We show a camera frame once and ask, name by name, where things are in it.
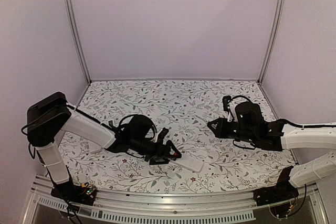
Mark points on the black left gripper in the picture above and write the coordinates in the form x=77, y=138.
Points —
x=158, y=155

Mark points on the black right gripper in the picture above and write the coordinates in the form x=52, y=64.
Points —
x=219, y=132

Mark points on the white remote control back up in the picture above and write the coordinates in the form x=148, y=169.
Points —
x=190, y=163

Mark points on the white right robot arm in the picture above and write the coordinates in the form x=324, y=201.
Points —
x=246, y=123

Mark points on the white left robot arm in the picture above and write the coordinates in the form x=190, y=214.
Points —
x=53, y=115

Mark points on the white remote with green logo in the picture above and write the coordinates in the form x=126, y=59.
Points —
x=94, y=148

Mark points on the floral tablecloth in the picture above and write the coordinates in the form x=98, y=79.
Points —
x=185, y=108

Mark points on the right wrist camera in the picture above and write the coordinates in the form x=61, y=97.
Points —
x=226, y=107

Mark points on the front aluminium rail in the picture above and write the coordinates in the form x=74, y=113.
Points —
x=113, y=206

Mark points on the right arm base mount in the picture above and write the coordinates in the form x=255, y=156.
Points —
x=281, y=199

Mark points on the right aluminium frame post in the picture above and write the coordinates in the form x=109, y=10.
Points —
x=271, y=41

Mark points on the aluminium frame post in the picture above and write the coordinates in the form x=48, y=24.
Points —
x=271, y=41
x=76, y=40

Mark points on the left aluminium frame post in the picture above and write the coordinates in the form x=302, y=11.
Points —
x=76, y=40

